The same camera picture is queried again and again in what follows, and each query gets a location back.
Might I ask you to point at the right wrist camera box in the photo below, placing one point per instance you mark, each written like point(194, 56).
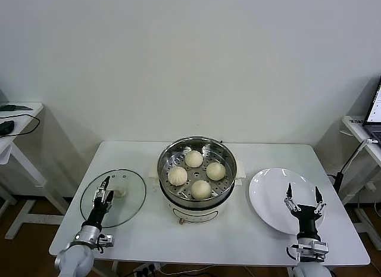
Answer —
point(315, 248)

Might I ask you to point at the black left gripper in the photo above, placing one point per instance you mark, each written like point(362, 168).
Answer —
point(98, 213)

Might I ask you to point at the perforated steel steamer basket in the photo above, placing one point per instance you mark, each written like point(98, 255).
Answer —
point(178, 152)

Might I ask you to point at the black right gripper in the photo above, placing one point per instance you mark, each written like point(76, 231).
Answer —
point(307, 220)

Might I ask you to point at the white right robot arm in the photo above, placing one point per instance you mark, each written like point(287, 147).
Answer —
point(309, 271)

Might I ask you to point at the white steamed baozi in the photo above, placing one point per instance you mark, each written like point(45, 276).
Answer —
point(177, 175)
point(194, 158)
point(215, 171)
point(201, 189)

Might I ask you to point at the white side table with mouse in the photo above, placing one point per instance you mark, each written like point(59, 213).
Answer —
point(22, 125)

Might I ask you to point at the white charger plug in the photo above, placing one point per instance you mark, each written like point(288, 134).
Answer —
point(370, 186)

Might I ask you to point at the white work table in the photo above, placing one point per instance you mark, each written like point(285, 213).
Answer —
point(134, 158)

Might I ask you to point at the white side table with laptop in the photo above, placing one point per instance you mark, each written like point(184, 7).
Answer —
point(354, 128)

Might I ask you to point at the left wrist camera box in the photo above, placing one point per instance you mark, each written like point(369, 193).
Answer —
point(105, 239)

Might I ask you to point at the white round plate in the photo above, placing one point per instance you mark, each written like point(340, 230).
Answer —
point(268, 193)

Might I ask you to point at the black computer mouse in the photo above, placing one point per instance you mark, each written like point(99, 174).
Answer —
point(6, 126)

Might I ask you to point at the dark grey laptop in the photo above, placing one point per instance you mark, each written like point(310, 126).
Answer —
point(375, 110)

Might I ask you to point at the white power strip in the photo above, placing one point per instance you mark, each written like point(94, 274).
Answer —
point(146, 270)

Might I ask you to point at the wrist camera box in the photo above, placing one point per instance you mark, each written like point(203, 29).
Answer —
point(315, 248)
point(105, 239)

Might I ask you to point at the white electric cooker pot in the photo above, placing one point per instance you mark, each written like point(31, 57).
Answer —
point(193, 213)

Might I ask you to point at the dark green flat tool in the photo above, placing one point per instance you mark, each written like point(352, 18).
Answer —
point(12, 107)

